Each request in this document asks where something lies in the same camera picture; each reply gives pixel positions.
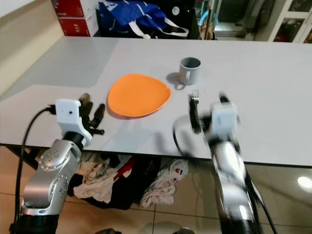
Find metal fork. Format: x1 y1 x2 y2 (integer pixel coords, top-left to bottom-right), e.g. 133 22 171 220
188 88 202 135

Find metal spoon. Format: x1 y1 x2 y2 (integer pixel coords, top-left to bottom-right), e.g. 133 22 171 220
78 92 92 104

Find orange plate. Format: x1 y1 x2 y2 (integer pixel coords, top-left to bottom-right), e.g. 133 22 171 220
107 73 172 118

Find grey mug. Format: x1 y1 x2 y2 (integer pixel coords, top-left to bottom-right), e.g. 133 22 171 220
178 57 202 86

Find beige crumpled cloth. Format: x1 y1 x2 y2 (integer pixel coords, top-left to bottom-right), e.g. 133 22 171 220
77 152 120 204

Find black bag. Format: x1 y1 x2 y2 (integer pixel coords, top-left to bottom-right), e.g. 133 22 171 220
69 155 157 211

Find white garment with logo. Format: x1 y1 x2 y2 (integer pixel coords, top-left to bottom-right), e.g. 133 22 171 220
138 158 189 210

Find red cardboard box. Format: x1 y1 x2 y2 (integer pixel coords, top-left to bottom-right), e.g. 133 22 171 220
58 18 92 37
51 0 87 19

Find white glass-door cabinet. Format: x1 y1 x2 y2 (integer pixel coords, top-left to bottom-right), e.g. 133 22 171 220
256 0 312 43

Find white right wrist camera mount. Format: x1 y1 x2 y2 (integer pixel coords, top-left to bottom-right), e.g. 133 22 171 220
210 101 240 143

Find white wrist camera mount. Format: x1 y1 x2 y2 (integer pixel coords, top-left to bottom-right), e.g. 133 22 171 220
55 99 92 146
210 101 240 143

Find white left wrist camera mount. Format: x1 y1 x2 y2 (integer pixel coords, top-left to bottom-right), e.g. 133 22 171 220
55 99 92 146

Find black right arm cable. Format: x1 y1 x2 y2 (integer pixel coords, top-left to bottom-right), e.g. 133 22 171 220
172 116 201 157

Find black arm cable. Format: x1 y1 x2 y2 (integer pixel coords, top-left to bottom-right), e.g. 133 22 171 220
172 116 201 157
19 105 57 230

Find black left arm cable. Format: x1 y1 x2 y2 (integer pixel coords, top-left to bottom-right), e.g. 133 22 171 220
19 105 57 230

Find dark metal table frame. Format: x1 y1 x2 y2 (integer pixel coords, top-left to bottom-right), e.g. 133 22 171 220
4 145 26 177

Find blue bag with white straps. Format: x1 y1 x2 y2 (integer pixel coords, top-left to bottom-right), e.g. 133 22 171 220
97 0 190 39

